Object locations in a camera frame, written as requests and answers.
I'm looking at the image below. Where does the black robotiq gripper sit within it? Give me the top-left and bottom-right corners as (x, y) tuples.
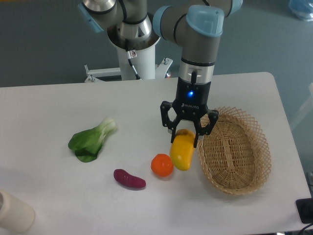
(160, 77), (219, 148)

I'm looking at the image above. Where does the yellow mango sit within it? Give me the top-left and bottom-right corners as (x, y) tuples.
(170, 129), (195, 171)

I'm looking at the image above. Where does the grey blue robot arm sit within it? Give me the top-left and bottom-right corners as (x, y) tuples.
(78, 0), (242, 137)

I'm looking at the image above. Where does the orange tangerine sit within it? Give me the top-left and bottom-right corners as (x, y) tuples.
(151, 153), (174, 177)

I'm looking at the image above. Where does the woven wicker basket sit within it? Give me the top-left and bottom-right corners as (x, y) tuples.
(197, 107), (271, 195)

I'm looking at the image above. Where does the purple sweet potato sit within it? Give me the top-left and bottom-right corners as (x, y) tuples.
(113, 169), (146, 189)

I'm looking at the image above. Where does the green bok choy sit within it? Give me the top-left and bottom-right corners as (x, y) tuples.
(67, 117), (117, 163)

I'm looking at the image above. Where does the black device at edge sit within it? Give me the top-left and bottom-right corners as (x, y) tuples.
(295, 198), (313, 224)

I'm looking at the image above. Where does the blue plastic bag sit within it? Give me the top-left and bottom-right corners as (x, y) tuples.
(289, 0), (313, 22)

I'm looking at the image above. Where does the cream cylindrical roll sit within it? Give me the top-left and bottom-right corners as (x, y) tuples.
(0, 189), (35, 233)

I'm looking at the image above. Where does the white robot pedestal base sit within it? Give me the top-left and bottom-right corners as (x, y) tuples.
(85, 45), (173, 83)

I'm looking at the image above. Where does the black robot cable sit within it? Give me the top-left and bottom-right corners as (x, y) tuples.
(125, 39), (142, 81)

